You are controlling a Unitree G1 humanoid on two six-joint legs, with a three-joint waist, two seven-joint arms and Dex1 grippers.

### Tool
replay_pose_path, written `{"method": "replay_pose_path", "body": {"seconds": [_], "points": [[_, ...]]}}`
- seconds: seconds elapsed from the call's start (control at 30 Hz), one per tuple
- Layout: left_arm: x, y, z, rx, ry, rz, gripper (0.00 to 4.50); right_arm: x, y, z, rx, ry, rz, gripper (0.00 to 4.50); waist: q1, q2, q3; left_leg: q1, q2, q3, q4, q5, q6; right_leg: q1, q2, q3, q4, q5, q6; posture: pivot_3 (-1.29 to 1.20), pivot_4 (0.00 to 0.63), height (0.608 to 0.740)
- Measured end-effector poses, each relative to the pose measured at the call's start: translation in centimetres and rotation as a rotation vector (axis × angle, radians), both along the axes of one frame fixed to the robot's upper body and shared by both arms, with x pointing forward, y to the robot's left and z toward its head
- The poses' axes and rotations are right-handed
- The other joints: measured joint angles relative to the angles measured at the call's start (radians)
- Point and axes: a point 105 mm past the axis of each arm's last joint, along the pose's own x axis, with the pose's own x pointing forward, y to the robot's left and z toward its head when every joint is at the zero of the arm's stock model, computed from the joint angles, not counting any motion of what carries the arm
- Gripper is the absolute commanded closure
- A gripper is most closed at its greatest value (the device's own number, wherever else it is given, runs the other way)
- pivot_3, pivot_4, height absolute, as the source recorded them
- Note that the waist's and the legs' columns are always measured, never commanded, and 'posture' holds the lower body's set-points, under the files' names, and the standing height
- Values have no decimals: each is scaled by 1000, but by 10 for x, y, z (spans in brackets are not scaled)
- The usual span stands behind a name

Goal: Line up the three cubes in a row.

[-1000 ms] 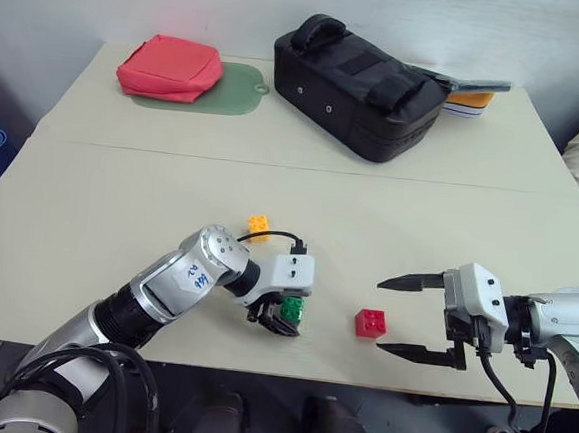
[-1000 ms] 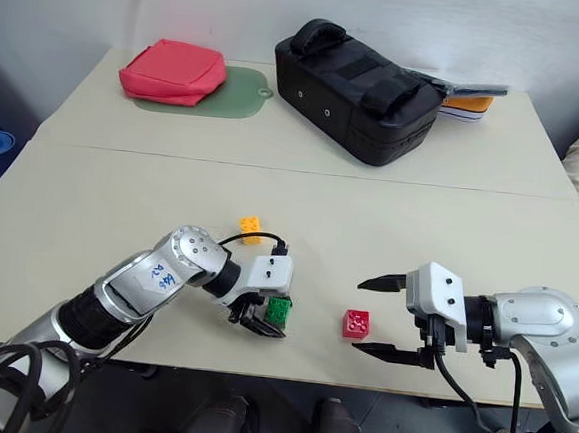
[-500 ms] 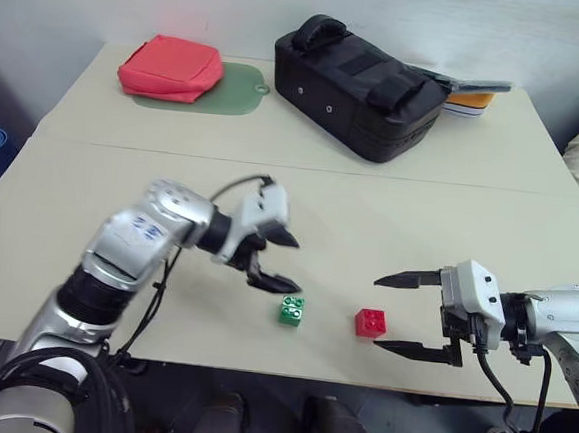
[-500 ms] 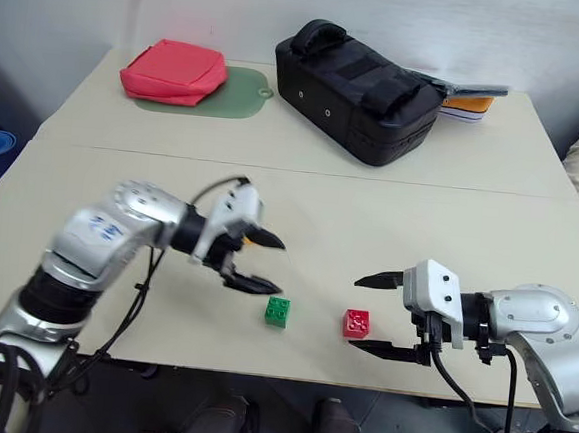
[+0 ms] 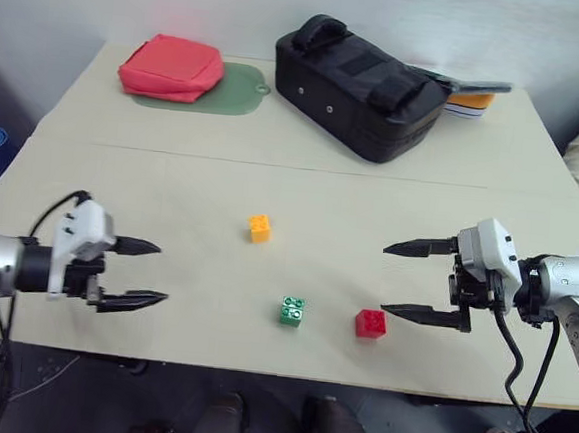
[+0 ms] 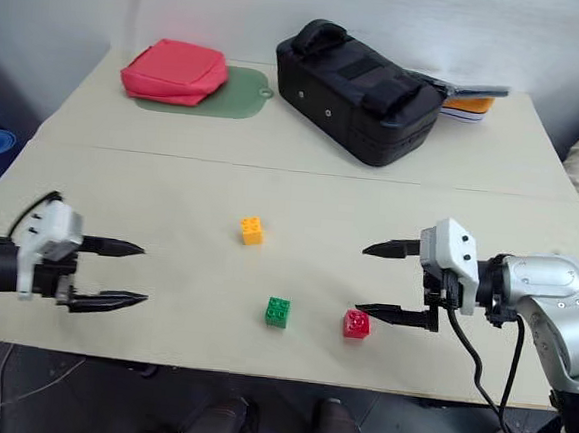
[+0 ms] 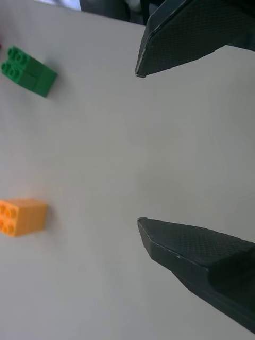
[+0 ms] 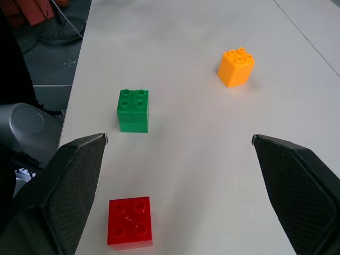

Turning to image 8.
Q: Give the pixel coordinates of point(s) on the red studded toy cube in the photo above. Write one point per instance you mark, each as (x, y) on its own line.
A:
(130, 223)

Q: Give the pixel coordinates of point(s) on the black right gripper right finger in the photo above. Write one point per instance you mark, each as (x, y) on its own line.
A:
(300, 196)

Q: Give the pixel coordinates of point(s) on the black round stand base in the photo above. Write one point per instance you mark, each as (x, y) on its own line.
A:
(60, 30)

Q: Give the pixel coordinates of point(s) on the green studded toy cube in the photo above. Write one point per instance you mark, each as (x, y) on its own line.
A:
(133, 111)

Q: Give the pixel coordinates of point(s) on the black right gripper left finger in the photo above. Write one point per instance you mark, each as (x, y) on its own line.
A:
(66, 191)

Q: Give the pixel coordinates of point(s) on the orange-red box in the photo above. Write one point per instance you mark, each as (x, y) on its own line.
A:
(27, 10)

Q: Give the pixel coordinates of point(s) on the silver robot body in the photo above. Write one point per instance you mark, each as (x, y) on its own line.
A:
(24, 130)

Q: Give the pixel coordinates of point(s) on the orange studded toy cube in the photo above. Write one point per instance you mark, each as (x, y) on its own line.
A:
(235, 69)

